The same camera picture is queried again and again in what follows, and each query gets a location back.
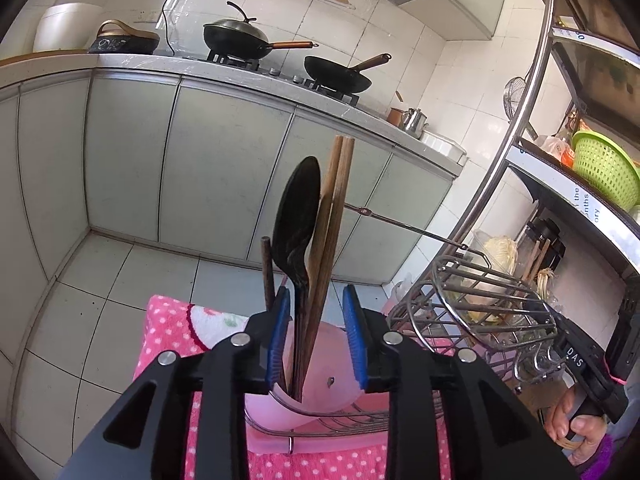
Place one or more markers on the dark brown chopstick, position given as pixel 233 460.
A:
pixel 266 270

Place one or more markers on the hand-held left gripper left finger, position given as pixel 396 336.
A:
pixel 279 345

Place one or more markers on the steel kettle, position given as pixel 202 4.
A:
pixel 414 122

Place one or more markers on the metal wok lid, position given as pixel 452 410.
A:
pixel 235 26

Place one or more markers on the black electric cooker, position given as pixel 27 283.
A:
pixel 130 42

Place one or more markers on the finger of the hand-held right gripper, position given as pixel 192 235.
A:
pixel 542 316

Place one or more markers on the orange packets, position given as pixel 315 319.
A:
pixel 565 157

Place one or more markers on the person's right forearm purple sleeve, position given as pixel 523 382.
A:
pixel 607 460

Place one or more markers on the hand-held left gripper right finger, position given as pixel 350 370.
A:
pixel 356 345

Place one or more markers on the grey kitchen cabinet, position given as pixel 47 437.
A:
pixel 225 160

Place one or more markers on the napa cabbage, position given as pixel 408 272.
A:
pixel 500 255

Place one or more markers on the gas stove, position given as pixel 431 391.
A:
pixel 280 74

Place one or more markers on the metal shelf rack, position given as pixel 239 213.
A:
pixel 550 170

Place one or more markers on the pink plastic drip tray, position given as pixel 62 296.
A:
pixel 265 435

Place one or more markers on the metal mesh strainer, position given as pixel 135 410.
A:
pixel 515 97

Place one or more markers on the white rice cooker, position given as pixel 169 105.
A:
pixel 65 25

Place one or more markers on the brown ceramic pot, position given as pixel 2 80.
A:
pixel 395 116

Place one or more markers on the reddish brown wooden chopstick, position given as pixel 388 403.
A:
pixel 340 195

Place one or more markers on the black spoon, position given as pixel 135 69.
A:
pixel 297 220

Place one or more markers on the person's right hand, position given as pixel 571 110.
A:
pixel 585 430

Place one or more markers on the green plastic basket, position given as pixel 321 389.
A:
pixel 607 170

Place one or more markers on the white tray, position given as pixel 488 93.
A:
pixel 442 144

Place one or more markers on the scallions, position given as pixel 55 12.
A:
pixel 545 280

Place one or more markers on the pink polka dot towel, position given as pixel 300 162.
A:
pixel 165 330

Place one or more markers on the black blender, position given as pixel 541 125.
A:
pixel 545 240

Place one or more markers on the light wooden chopstick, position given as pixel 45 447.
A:
pixel 327 210

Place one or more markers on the pink jar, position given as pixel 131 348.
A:
pixel 402 292

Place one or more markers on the pink plastic utensil cup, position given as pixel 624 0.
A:
pixel 325 355

